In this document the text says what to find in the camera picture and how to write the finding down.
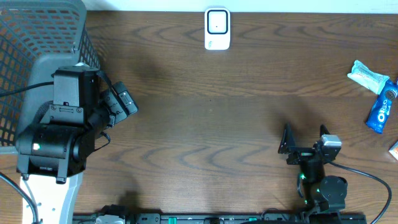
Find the white barcode scanner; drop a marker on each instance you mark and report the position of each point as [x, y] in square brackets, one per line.
[217, 28]

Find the small orange snack box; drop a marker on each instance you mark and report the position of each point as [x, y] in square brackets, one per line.
[394, 151]

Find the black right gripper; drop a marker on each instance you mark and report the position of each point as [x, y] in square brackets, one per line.
[301, 154]

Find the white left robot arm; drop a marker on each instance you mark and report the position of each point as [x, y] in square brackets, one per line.
[54, 148]

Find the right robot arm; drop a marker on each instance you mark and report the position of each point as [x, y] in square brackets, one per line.
[324, 195]

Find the blue Oreo cookie pack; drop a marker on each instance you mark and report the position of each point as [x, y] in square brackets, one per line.
[380, 111]

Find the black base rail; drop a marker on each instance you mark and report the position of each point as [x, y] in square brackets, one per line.
[269, 217]

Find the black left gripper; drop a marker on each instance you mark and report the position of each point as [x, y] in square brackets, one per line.
[109, 104]

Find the grey plastic mesh basket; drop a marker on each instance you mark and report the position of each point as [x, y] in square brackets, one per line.
[37, 38]

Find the mint green snack packet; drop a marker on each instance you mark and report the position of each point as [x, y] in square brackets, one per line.
[362, 75]

